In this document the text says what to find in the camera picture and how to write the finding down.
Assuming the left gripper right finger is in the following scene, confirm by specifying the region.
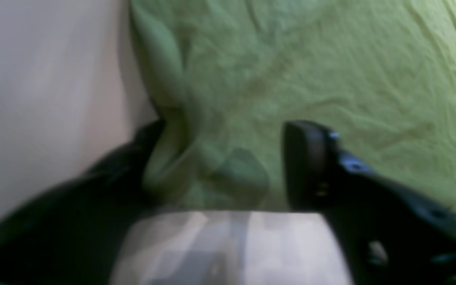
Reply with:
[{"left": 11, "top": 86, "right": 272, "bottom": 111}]
[{"left": 283, "top": 120, "right": 456, "bottom": 285}]

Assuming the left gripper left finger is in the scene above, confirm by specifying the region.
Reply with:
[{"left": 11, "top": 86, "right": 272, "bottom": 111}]
[{"left": 0, "top": 120, "right": 165, "bottom": 285}]

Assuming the olive green t-shirt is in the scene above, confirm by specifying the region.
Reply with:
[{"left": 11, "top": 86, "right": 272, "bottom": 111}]
[{"left": 130, "top": 0, "right": 456, "bottom": 213}]

